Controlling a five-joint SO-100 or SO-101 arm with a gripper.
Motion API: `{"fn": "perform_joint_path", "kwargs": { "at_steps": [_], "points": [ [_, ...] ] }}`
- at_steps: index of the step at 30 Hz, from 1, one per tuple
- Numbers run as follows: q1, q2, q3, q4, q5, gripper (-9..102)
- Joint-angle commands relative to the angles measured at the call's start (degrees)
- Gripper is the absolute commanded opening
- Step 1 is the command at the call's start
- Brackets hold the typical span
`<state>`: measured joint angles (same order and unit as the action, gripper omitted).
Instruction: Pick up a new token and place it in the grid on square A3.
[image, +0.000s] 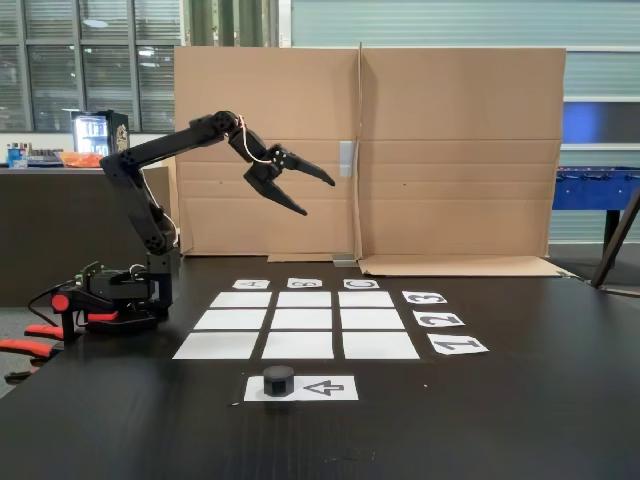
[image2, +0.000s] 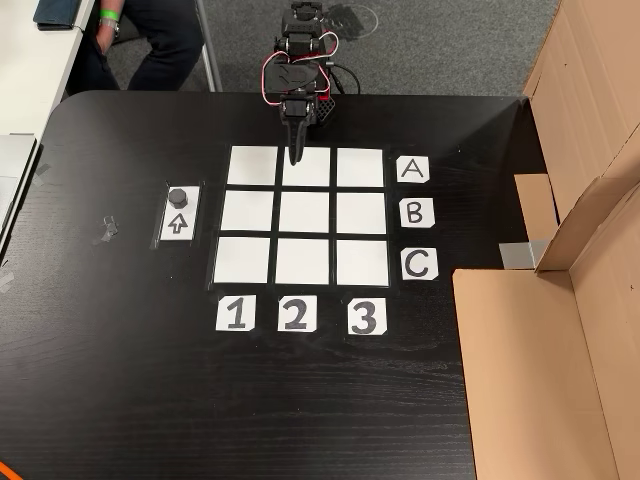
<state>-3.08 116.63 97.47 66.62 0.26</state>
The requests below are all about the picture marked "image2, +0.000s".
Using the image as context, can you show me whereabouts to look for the white paper grid square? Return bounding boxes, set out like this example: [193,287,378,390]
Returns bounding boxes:
[278,191,331,234]
[336,191,387,235]
[213,236,272,284]
[274,238,331,286]
[220,190,275,233]
[336,147,385,188]
[336,239,391,288]

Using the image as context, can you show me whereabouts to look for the grey metal table leg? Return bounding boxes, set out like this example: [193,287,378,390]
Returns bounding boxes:
[194,0,224,94]

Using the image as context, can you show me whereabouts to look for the paper label letter A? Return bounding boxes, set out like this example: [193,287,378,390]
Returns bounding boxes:
[396,155,430,185]

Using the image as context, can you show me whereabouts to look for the paper label letter B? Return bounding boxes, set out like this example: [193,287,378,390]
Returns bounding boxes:
[399,197,436,230]

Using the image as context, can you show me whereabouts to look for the white arrow paper sheet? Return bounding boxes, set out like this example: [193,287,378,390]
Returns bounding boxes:
[159,185,201,242]

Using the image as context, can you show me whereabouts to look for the person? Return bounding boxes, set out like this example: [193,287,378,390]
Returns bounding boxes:
[64,0,206,96]

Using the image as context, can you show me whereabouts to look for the paper label number 2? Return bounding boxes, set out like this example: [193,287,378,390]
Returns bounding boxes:
[277,294,319,333]

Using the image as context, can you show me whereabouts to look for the paper label letter C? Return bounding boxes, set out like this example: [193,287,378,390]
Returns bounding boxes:
[400,248,440,282]

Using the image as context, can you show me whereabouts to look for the paper label number 1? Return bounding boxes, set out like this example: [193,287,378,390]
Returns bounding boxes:
[215,294,257,332]

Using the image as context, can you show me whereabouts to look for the paper label number 3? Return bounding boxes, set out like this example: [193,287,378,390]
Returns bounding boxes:
[347,297,388,336]

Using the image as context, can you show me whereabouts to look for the crumpled grey tape piece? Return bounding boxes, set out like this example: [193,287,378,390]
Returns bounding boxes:
[92,214,119,246]

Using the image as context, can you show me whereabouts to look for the dark tablet case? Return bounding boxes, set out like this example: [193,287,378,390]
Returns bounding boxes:
[32,0,84,32]

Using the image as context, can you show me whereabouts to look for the white side table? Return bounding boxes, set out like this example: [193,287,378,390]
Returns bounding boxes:
[0,0,96,137]

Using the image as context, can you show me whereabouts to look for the brown cardboard panel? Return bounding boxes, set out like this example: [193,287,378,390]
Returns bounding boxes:
[513,0,640,246]
[452,175,640,480]

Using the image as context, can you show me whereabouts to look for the black power cable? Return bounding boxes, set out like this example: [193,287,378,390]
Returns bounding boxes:
[327,62,362,96]

